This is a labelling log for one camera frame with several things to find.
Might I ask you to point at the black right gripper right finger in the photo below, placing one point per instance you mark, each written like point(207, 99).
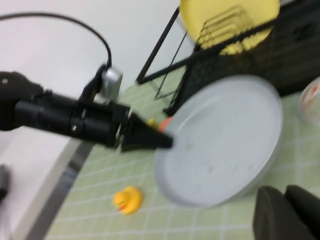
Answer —
point(308, 212)

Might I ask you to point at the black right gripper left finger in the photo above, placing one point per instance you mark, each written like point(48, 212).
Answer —
point(272, 217)

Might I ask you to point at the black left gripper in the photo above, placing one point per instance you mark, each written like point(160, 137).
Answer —
point(100, 122)

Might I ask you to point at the grey round plate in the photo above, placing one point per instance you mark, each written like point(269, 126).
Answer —
point(220, 140)

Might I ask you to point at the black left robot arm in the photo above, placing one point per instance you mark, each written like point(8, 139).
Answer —
point(25, 105)

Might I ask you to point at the yellow round plate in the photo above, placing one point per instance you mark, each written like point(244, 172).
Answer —
point(200, 12)

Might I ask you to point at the green checked tablecloth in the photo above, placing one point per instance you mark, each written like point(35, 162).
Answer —
point(112, 175)

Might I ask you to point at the yellow rubber duck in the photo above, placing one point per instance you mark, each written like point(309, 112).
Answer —
point(128, 200)

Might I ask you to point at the white double-sided tape roll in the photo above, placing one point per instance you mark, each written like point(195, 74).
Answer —
point(310, 100)

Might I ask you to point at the white side table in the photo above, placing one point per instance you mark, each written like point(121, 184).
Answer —
point(30, 175)

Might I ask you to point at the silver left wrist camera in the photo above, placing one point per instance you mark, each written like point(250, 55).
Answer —
point(111, 80)

